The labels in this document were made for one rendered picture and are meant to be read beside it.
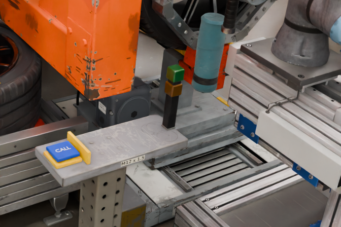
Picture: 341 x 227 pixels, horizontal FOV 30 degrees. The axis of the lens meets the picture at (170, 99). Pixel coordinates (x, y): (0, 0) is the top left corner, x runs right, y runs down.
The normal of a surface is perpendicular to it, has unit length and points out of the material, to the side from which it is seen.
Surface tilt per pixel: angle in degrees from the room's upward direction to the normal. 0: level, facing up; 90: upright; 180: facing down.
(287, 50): 73
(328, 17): 87
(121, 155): 0
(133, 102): 90
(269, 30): 0
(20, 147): 90
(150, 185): 0
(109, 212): 90
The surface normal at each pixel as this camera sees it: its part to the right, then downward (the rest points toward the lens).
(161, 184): 0.11, -0.86
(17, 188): 0.58, 0.46
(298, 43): -0.33, 0.14
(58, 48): -0.80, 0.21
